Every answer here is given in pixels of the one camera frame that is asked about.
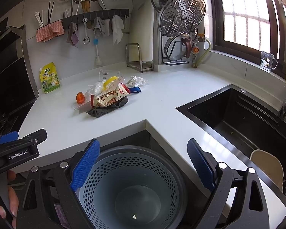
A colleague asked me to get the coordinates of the dark grey rag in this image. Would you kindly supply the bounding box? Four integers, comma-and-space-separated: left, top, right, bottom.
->
86, 97, 129, 118

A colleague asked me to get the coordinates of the orange peel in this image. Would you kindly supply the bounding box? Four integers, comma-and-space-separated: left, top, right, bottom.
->
76, 92, 85, 104

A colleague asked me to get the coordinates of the red snack wrapper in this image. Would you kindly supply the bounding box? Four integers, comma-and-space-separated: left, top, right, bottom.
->
90, 83, 130, 108

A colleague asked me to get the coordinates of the clear plastic cup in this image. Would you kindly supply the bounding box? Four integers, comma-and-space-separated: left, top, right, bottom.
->
99, 69, 120, 82

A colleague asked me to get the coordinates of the yellow plastic lid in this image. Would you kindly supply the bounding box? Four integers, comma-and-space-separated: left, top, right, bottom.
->
103, 76, 118, 89

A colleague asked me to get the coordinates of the clear plastic bag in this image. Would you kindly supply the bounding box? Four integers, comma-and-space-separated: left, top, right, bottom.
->
73, 81, 105, 110

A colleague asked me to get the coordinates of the grey perforated trash basket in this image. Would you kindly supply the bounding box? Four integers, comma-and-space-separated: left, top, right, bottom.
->
78, 146, 187, 228

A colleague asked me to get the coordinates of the black kitchen sink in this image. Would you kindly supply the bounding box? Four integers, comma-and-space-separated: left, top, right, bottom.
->
177, 85, 286, 195

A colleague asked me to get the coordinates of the person's left hand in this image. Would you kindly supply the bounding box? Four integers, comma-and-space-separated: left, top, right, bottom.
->
0, 170, 19, 229

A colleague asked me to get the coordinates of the black range hood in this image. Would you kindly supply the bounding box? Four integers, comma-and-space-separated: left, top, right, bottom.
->
0, 18, 39, 136

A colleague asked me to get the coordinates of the yellow seasoning pouch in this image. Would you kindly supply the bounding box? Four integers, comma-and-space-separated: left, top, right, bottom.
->
39, 62, 60, 94

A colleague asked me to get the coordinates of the beige dish in sink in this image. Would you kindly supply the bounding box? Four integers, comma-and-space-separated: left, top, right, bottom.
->
250, 149, 284, 192

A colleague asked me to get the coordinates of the purple grey cloth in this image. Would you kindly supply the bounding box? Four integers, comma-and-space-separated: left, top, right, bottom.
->
67, 22, 79, 47

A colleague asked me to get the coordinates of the pink dishcloth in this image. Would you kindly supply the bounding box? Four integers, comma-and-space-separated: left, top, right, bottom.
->
36, 20, 64, 42

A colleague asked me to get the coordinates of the steel ladle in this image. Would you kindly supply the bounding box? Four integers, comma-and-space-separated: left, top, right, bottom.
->
83, 18, 90, 45

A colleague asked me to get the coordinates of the steel cutting board rack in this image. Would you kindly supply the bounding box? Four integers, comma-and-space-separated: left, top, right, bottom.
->
125, 43, 154, 73

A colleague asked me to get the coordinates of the black pot lid rack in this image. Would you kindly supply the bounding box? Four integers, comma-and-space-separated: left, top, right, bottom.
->
162, 32, 192, 66

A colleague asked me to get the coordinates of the glass pot lid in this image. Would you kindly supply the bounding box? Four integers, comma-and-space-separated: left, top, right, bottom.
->
164, 34, 191, 61

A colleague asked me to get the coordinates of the grey hanging cloth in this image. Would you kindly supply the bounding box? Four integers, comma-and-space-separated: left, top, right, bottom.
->
93, 17, 110, 37

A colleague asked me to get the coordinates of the glass mug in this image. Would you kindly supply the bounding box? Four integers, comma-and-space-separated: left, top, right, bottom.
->
260, 51, 278, 72

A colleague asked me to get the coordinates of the white hanging cloth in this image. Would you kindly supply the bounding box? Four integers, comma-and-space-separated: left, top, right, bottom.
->
112, 15, 124, 44

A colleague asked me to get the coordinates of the white cutting board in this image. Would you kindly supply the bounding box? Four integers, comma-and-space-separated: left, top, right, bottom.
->
129, 0, 154, 61

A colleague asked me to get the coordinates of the perforated steel steamer plate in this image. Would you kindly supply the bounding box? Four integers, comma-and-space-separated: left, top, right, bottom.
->
158, 0, 206, 37

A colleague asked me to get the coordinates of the blue handled bottle brush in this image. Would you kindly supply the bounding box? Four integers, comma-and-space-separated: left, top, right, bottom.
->
93, 35, 102, 66

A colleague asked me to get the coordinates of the yellow gas hose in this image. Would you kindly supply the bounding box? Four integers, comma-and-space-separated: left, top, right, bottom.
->
194, 38, 213, 68

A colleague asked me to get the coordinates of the black wall hook rail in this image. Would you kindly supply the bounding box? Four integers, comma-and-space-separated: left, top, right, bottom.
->
61, 9, 130, 30

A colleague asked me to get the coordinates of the window frame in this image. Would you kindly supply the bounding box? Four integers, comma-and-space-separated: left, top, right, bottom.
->
211, 0, 286, 79

